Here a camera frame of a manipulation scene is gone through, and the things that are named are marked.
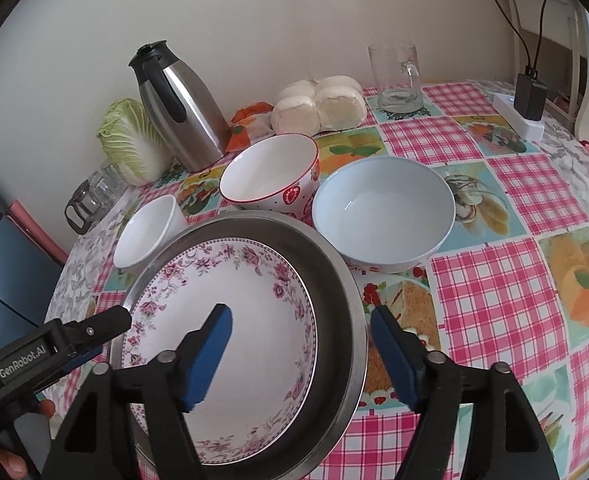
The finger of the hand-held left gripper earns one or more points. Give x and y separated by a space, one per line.
92 332

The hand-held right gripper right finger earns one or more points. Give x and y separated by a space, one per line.
394 355

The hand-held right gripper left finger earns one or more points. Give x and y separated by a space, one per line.
209 355

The round pink floral plate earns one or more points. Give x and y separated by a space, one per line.
244 340

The stainless steel deep plate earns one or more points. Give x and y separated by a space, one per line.
334 320

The light blue floral bowl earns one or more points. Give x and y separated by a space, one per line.
379 220

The person's left hand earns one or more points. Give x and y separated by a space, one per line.
12 462

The dark blue cabinet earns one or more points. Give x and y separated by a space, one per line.
24 270

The plain white square bowl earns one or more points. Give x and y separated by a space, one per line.
144 240

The pink board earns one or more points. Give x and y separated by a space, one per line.
39 230

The clear glass cup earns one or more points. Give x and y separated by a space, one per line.
99 187
114 175

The strawberry print bowl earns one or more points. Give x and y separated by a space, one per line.
269 175

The napa cabbage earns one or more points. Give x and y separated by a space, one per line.
134 145

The orange snack packet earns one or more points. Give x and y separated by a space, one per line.
242 135

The stainless steel thermos jug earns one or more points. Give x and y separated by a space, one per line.
189 110

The bag of white steamed buns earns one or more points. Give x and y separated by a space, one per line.
324 105

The clear glass mug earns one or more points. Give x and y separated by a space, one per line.
394 95

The white power strip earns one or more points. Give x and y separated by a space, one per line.
509 110

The black charger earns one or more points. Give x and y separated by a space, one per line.
528 95

